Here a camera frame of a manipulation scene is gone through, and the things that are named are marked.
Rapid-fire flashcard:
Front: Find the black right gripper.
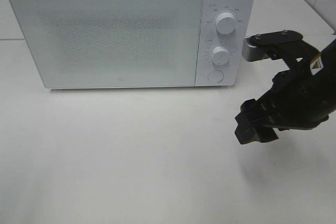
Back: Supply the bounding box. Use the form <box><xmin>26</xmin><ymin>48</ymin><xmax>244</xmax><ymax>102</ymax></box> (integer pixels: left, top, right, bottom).
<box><xmin>235</xmin><ymin>61</ymin><xmax>328</xmax><ymax>145</ymax></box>

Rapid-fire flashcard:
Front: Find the white timer knob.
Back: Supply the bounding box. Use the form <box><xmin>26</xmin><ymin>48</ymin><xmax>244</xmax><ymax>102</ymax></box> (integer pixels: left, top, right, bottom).
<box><xmin>211</xmin><ymin>46</ymin><xmax>229</xmax><ymax>66</ymax></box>

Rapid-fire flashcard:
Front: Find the white microwave door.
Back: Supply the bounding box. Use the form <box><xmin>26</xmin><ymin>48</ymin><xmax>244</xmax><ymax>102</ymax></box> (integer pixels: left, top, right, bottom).
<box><xmin>10</xmin><ymin>0</ymin><xmax>202</xmax><ymax>89</ymax></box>

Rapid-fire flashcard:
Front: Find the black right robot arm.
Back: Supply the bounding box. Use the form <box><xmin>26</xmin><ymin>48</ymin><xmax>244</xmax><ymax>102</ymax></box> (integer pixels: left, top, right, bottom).
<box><xmin>235</xmin><ymin>40</ymin><xmax>335</xmax><ymax>144</ymax></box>

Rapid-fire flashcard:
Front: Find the white upper power knob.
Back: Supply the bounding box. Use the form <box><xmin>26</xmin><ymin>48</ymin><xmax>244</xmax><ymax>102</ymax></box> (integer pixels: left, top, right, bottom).
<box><xmin>215</xmin><ymin>12</ymin><xmax>236</xmax><ymax>35</ymax></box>

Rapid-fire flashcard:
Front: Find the white microwave oven body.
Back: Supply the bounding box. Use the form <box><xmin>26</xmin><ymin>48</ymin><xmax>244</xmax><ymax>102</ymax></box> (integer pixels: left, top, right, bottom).
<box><xmin>9</xmin><ymin>0</ymin><xmax>254</xmax><ymax>89</ymax></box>

